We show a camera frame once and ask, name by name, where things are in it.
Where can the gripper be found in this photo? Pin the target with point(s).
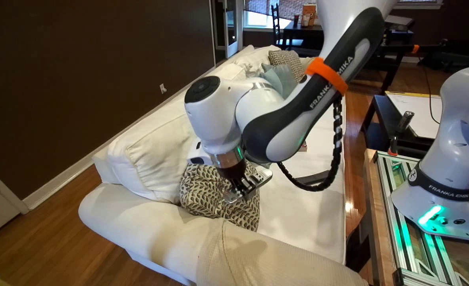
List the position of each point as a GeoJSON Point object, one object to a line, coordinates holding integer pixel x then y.
{"type": "Point", "coordinates": [232, 171]}

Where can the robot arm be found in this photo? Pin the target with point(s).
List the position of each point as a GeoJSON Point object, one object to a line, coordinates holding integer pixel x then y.
{"type": "Point", "coordinates": [218, 115]}

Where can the white sofa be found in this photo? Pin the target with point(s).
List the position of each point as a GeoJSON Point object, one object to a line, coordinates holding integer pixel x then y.
{"type": "Point", "coordinates": [298, 210]}

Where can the white sofa back cushion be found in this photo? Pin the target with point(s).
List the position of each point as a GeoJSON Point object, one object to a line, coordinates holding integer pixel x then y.
{"type": "Point", "coordinates": [155, 159]}

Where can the leaf patterned cushion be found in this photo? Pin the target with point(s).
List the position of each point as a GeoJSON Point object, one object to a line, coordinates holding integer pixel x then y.
{"type": "Point", "coordinates": [206, 194]}

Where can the beige waffle throw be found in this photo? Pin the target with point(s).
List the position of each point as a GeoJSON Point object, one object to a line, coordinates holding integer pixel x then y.
{"type": "Point", "coordinates": [266, 262]}

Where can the light blue cushion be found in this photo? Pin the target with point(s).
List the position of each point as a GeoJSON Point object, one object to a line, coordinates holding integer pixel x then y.
{"type": "Point", "coordinates": [280, 79]}

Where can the beige knit cushion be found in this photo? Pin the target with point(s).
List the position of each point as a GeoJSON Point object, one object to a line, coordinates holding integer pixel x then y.
{"type": "Point", "coordinates": [288, 61]}

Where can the black low table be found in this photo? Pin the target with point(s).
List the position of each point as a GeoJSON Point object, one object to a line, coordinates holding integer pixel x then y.
{"type": "Point", "coordinates": [377, 123]}

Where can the dark wooden chair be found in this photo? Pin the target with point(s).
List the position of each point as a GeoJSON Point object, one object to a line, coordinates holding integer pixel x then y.
{"type": "Point", "coordinates": [276, 24]}

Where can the window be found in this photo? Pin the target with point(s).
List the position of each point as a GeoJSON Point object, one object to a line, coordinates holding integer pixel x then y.
{"type": "Point", "coordinates": [258, 18]}

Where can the dark dining table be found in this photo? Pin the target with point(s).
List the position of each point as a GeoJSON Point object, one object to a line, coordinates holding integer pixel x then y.
{"type": "Point", "coordinates": [307, 33]}

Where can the dark cup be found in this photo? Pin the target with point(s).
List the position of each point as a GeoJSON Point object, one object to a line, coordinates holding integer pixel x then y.
{"type": "Point", "coordinates": [296, 20]}

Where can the orange carton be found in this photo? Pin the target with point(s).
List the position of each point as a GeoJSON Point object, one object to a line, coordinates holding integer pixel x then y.
{"type": "Point", "coordinates": [309, 14]}

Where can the white board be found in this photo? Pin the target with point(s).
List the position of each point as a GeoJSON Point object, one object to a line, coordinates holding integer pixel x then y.
{"type": "Point", "coordinates": [419, 113]}

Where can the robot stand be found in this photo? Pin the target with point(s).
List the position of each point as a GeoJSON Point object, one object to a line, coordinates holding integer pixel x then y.
{"type": "Point", "coordinates": [417, 254]}

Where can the black exercise machine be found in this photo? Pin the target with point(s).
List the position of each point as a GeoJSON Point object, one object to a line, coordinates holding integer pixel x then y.
{"type": "Point", "coordinates": [437, 47]}

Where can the wall socket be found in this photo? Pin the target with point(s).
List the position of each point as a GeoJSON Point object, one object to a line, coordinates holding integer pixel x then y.
{"type": "Point", "coordinates": [163, 88]}

